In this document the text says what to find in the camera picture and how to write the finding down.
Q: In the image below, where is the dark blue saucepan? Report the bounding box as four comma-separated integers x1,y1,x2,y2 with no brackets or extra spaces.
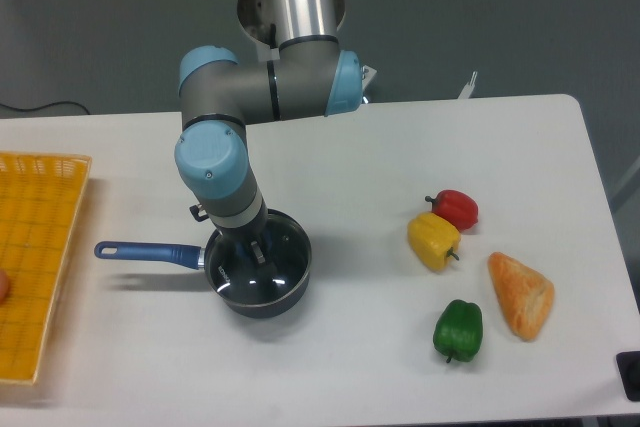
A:
94,209,312,319

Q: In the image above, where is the yellow wicker basket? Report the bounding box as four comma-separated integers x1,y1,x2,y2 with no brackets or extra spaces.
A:
1,151,92,385

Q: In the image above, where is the green bell pepper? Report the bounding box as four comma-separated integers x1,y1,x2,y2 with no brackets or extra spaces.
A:
432,299,484,363

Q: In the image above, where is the red bell pepper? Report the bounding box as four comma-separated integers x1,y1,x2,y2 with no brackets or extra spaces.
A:
425,189,479,231

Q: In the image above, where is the black device at table edge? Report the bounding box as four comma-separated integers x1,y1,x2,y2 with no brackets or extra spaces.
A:
616,351,640,402

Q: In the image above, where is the glass pot lid blue knob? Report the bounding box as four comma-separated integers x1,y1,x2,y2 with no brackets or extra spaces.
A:
204,209,312,318

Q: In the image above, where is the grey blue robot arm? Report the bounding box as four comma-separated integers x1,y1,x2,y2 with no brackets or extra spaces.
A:
175,0,363,264

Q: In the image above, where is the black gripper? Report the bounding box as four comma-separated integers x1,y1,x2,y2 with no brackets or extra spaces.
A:
189,203,268,265

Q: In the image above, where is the black cable on floor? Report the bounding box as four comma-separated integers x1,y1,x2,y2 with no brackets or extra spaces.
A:
0,100,91,115

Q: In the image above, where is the orange bread piece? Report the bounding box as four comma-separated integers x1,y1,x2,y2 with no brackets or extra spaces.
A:
487,252,555,341

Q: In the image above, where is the yellow bell pepper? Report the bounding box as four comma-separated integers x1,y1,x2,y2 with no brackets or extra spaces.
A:
407,212,461,272

